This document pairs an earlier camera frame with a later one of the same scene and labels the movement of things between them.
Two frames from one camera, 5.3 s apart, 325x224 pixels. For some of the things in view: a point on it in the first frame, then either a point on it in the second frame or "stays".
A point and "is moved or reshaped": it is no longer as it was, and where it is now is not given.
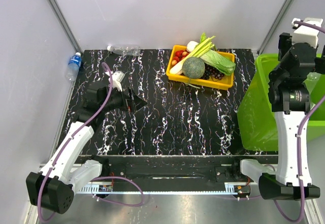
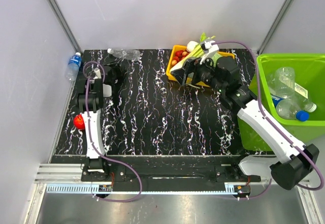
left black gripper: x=134 y=102 -> x=117 y=67
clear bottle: x=130 y=51 is moved or reshaped
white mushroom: x=191 y=45 stays
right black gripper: x=284 y=44 -> x=181 y=74
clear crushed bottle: x=312 y=78 is moved or reshaped
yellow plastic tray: x=224 y=84 stays
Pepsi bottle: x=73 y=67 stays
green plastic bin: x=258 y=125 stays
